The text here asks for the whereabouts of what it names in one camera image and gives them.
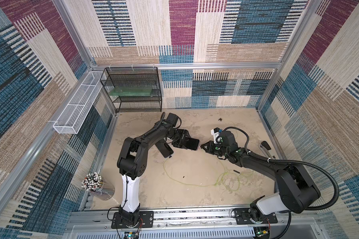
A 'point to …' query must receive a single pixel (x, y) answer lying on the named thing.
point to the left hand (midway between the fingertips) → (192, 139)
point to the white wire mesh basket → (72, 118)
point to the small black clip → (220, 119)
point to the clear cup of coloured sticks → (99, 186)
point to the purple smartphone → (191, 143)
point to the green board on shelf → (130, 91)
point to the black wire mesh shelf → (134, 76)
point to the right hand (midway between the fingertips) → (203, 147)
